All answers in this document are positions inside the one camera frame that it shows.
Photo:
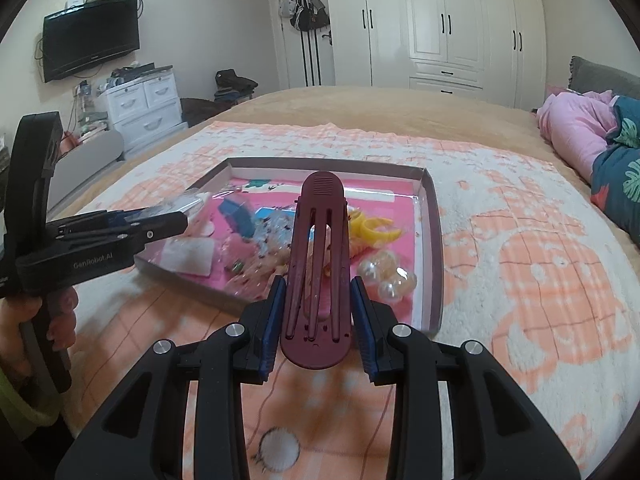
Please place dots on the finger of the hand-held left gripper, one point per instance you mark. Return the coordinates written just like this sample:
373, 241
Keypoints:
150, 235
100, 220

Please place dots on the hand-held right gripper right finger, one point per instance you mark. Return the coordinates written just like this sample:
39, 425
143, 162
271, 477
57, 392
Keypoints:
361, 320

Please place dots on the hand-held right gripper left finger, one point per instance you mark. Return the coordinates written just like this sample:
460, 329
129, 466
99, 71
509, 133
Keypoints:
275, 325

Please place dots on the maroon hair clip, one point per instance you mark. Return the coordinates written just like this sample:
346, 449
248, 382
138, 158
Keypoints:
315, 345

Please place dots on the bagged yellow hoop earrings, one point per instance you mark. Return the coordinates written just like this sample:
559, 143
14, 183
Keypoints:
372, 230

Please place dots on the brown cardboard box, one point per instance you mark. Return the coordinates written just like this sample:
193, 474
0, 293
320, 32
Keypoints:
430, 260

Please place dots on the person's left forearm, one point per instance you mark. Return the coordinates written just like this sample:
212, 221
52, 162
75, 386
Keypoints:
25, 405

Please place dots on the person's left hand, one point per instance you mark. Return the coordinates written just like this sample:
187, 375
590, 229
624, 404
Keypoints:
65, 310

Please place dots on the clear plastic bag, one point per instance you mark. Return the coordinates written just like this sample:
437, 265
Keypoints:
187, 202

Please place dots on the grey board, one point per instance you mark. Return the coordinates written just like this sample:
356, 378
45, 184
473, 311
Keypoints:
87, 160

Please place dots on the white drawer cabinet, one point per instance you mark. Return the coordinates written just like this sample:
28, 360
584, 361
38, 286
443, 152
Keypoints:
145, 110

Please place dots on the dark clothes pile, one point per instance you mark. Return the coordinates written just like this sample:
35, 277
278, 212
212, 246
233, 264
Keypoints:
235, 82

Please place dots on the tan bedspread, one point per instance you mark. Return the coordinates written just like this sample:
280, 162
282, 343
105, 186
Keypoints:
375, 105

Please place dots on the white room door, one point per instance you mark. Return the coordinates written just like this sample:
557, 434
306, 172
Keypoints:
295, 60

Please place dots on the hanging bags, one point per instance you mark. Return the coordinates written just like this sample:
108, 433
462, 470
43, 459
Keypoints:
305, 7

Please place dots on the pink duvet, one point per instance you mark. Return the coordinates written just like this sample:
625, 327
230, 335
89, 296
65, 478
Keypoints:
575, 130

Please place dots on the floral dark quilt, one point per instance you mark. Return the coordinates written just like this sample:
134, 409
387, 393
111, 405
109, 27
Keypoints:
622, 175

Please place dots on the white wardrobe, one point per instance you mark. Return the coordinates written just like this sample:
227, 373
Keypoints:
435, 25

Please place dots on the grey pillow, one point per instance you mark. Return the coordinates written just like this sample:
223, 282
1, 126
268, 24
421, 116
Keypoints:
605, 75

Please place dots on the black wall television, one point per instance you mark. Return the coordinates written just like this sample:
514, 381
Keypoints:
90, 37

